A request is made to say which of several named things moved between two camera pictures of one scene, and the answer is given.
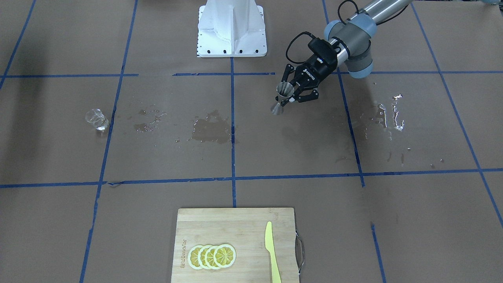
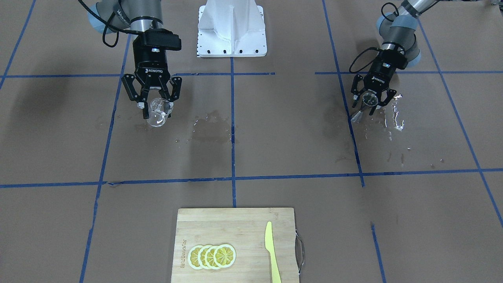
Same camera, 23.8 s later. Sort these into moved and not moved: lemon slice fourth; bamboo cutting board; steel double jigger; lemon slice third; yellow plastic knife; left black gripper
Moved: left black gripper; steel double jigger
Not moved: bamboo cutting board; yellow plastic knife; lemon slice fourth; lemon slice third
